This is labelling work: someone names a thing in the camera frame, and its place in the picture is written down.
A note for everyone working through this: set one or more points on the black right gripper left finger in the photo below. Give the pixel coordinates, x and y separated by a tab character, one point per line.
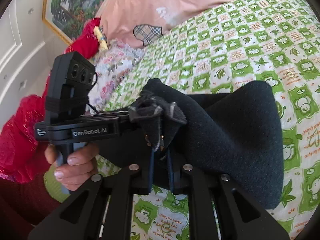
101	208

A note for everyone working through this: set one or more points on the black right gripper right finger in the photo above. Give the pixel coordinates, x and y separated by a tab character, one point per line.
218	207

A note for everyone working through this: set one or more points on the green white patterned bedsheet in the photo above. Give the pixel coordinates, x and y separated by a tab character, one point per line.
221	50

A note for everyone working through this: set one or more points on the floral ruffled pillow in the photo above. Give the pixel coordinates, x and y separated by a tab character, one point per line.
112	66

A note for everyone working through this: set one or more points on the framed landscape painting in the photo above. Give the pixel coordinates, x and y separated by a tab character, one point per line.
66	18

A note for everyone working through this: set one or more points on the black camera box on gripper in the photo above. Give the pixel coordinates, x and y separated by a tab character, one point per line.
71	79

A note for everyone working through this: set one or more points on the red rose blanket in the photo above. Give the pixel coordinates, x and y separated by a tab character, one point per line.
22	156

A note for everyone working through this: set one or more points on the pink quilt with plaid hearts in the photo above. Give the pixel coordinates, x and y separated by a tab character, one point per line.
141	22

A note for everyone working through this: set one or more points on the person's left hand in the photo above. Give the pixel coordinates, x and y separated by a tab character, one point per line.
80	166

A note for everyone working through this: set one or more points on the black pants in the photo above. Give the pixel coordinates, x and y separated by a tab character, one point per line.
236	133

